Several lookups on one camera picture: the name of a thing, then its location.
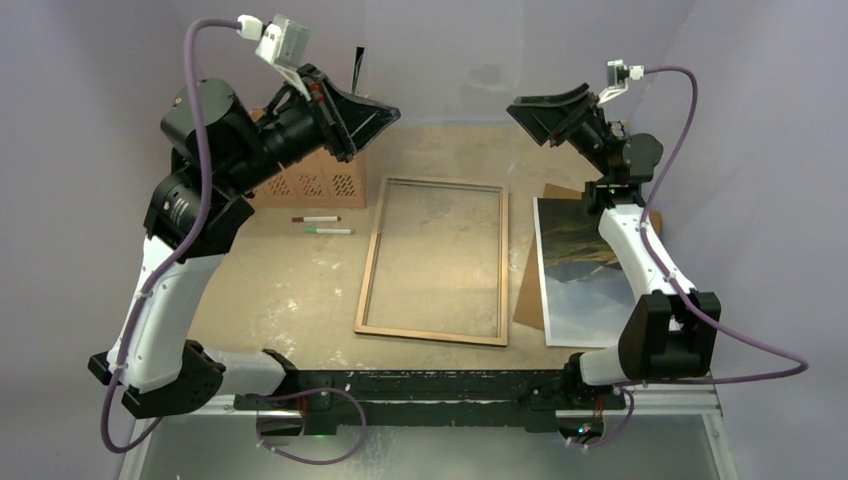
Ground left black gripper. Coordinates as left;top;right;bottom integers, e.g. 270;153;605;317
224;63;400;194

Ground landscape photo print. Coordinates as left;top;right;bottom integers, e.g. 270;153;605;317
534;198;635;349

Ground wooden picture frame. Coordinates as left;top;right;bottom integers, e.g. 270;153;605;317
353;174;510;348

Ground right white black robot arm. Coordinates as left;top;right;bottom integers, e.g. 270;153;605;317
506;84;721;407

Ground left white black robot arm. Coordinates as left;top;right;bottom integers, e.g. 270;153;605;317
88;64;401;419

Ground orange perforated organizer rack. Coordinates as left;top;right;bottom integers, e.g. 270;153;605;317
249;148;368;209

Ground red capped white marker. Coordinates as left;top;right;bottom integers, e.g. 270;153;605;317
291;216;342;223

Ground green capped white marker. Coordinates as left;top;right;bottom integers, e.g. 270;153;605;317
304;227;355;235

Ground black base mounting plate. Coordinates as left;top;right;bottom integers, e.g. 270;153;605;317
234;369;626;435

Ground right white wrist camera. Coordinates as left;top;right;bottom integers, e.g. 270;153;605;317
598;59;645;105

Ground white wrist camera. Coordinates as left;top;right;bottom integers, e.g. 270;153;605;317
237;14;311;78
598;59;645;105

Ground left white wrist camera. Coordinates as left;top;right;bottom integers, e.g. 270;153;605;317
237;14;311;78

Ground aluminium rail frame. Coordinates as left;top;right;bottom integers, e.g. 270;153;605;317
119;125;740;480

